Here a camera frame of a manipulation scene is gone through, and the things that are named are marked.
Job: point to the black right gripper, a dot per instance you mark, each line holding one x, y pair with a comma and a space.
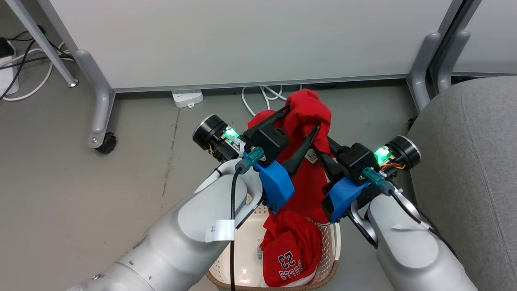
358, 161

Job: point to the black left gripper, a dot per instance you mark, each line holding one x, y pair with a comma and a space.
267, 142

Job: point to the red basketball jersey clothing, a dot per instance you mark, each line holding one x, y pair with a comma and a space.
307, 109

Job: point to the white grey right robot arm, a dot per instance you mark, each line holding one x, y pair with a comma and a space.
408, 250

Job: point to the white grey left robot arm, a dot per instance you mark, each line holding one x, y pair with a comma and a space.
181, 242

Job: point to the cream plastic laundry basket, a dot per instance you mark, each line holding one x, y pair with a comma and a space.
242, 262

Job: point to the large white partition panel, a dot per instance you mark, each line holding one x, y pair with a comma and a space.
242, 40

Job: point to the grey fabric sofa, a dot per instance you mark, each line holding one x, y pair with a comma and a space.
464, 161

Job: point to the grey partition foot with caster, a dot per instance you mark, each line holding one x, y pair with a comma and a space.
101, 105

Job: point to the narrow white partition panel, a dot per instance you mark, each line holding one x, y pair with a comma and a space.
492, 36

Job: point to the grey metal table leg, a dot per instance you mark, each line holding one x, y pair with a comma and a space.
44, 44

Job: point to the white power strip with adapter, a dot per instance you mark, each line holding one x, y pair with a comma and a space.
6, 74

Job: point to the blue right wrist camera housing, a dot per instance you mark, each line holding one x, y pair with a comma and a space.
343, 198

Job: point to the blue wrist camera housing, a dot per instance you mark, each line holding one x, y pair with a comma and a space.
343, 198
276, 186

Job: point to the blue left wrist camera housing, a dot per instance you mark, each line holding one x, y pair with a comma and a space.
276, 186

